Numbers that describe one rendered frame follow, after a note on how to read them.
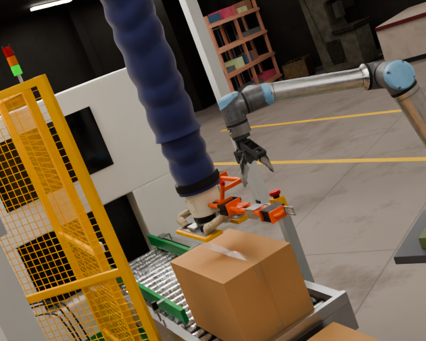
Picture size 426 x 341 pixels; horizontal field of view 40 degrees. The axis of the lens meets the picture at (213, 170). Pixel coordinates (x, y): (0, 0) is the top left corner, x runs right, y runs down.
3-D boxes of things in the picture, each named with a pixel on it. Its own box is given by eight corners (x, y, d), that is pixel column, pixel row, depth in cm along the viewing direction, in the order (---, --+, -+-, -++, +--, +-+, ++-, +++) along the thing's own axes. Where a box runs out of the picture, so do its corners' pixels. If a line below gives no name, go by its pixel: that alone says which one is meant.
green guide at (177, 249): (151, 244, 491) (147, 235, 489) (161, 239, 495) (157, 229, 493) (249, 283, 349) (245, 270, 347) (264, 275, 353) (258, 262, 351)
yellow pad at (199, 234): (176, 234, 306) (172, 225, 305) (192, 225, 310) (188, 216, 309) (206, 243, 276) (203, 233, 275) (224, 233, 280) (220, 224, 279)
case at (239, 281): (195, 325, 326) (169, 261, 317) (252, 289, 342) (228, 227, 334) (253, 358, 273) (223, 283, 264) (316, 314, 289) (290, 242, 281)
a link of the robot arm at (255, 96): (264, 80, 242) (237, 91, 241) (270, 81, 230) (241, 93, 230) (272, 102, 244) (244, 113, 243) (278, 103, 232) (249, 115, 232)
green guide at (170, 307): (93, 275, 469) (88, 266, 467) (105, 269, 473) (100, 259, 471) (174, 331, 327) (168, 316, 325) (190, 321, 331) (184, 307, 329)
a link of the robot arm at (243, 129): (251, 119, 234) (232, 128, 230) (255, 130, 235) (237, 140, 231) (240, 120, 242) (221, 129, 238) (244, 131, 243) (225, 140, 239)
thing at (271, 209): (261, 222, 244) (257, 211, 243) (274, 214, 247) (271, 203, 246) (272, 224, 237) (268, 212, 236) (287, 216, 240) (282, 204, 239)
